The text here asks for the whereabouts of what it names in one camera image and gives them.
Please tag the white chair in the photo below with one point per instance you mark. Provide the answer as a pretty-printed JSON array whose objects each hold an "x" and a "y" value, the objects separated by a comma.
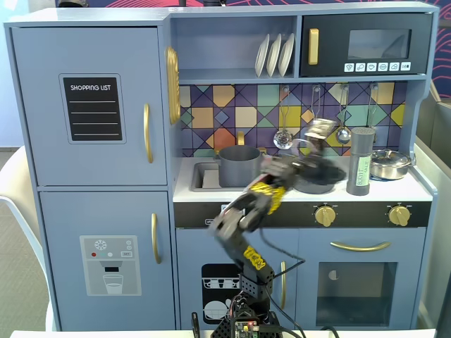
[{"x": 14, "y": 176}]

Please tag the steel pot with lid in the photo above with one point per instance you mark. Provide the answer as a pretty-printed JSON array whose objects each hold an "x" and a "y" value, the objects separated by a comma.
[{"x": 389, "y": 163}]

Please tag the blue toy kitchen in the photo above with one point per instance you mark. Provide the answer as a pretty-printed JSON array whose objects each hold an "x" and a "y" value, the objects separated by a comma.
[{"x": 105, "y": 176}]

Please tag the steel toy strainer spoon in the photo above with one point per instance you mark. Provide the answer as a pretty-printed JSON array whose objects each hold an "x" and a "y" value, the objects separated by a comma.
[{"x": 282, "y": 139}]

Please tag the gray pot lid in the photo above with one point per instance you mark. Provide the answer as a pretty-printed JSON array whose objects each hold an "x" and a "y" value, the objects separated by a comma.
[{"x": 319, "y": 186}]

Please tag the gray toy sink basin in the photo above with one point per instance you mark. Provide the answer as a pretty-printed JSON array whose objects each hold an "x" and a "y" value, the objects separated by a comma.
[{"x": 208, "y": 176}]

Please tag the gray toy cooking pot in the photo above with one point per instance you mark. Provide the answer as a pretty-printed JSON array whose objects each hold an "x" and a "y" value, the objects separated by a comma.
[{"x": 236, "y": 169}]

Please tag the robot controller circuit board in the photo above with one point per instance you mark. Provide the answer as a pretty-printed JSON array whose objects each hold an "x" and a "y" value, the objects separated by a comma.
[{"x": 245, "y": 325}]

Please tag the black toy microwave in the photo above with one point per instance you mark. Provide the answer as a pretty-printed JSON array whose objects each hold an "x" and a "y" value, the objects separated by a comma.
[{"x": 366, "y": 45}]

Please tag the light blue desk divider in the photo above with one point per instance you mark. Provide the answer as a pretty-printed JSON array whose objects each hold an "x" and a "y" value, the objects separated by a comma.
[{"x": 435, "y": 211}]

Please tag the white toy plate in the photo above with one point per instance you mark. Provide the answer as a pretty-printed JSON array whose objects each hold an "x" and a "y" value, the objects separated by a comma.
[
  {"x": 286, "y": 53},
  {"x": 274, "y": 54},
  {"x": 261, "y": 56}
]

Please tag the gold toy faucet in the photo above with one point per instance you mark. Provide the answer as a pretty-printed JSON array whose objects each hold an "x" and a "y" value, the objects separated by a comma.
[{"x": 240, "y": 138}]

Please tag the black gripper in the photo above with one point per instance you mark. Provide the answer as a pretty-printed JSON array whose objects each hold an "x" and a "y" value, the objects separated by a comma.
[{"x": 314, "y": 163}]

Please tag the steel toy ladle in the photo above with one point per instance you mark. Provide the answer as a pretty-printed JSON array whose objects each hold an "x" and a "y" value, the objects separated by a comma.
[{"x": 342, "y": 134}]

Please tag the gold stove knob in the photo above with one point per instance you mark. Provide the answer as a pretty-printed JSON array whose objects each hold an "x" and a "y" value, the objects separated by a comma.
[
  {"x": 325, "y": 215},
  {"x": 399, "y": 215}
]

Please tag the steel toy spatula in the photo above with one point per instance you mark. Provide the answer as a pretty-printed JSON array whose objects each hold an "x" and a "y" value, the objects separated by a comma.
[{"x": 320, "y": 126}]

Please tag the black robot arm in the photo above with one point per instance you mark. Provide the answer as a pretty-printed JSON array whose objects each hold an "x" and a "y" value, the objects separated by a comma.
[{"x": 253, "y": 262}]

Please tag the black shopping list chalkboard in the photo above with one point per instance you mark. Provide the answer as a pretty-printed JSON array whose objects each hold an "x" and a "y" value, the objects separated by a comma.
[{"x": 92, "y": 109}]

